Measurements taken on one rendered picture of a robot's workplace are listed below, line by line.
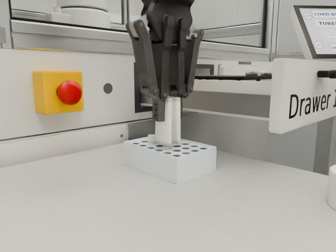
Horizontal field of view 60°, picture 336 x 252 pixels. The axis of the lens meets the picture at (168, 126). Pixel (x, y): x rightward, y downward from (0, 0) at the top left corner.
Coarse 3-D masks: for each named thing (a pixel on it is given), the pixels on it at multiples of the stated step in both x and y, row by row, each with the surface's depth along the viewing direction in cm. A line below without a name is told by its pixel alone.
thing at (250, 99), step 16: (208, 80) 53; (224, 80) 50; (240, 80) 49; (144, 96) 66; (192, 96) 56; (208, 96) 53; (224, 96) 50; (240, 96) 48; (256, 96) 46; (208, 112) 54; (224, 112) 51; (240, 112) 49; (256, 112) 46
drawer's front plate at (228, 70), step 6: (222, 66) 85; (228, 66) 86; (234, 66) 89; (240, 66) 91; (246, 66) 93; (252, 66) 96; (258, 66) 99; (264, 66) 102; (222, 72) 85; (228, 72) 87; (234, 72) 89; (240, 72) 91
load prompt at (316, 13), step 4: (312, 12) 127; (316, 12) 127; (320, 12) 127; (324, 12) 127; (328, 12) 127; (332, 12) 127; (316, 16) 126; (320, 16) 126; (324, 16) 126; (328, 16) 126; (332, 16) 126
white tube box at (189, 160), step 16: (128, 144) 46; (144, 144) 46; (160, 144) 46; (176, 144) 46; (192, 144) 46; (128, 160) 47; (144, 160) 44; (160, 160) 41; (176, 160) 38; (192, 160) 40; (208, 160) 43; (160, 176) 41; (176, 176) 39; (192, 176) 41
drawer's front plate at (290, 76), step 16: (272, 64) 42; (288, 64) 42; (304, 64) 46; (320, 64) 51; (272, 80) 42; (288, 80) 42; (304, 80) 47; (320, 80) 52; (272, 96) 42; (288, 96) 43; (304, 96) 47; (320, 96) 53; (272, 112) 43; (288, 112) 44; (304, 112) 48; (320, 112) 54; (272, 128) 43; (288, 128) 45
